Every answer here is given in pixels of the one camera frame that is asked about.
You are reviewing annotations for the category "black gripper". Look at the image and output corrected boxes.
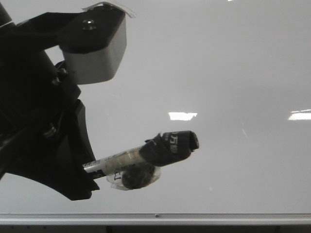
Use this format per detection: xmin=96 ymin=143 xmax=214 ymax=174
xmin=0 ymin=13 xmax=98 ymax=200

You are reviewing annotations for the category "white marker with black cap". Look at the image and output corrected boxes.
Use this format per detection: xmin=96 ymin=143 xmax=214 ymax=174
xmin=83 ymin=131 xmax=199 ymax=190

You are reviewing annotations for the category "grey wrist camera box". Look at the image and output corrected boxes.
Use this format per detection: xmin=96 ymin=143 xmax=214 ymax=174
xmin=57 ymin=1 xmax=136 ymax=85

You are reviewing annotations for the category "white whiteboard with aluminium frame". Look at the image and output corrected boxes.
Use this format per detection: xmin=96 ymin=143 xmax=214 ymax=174
xmin=0 ymin=0 xmax=311 ymax=225

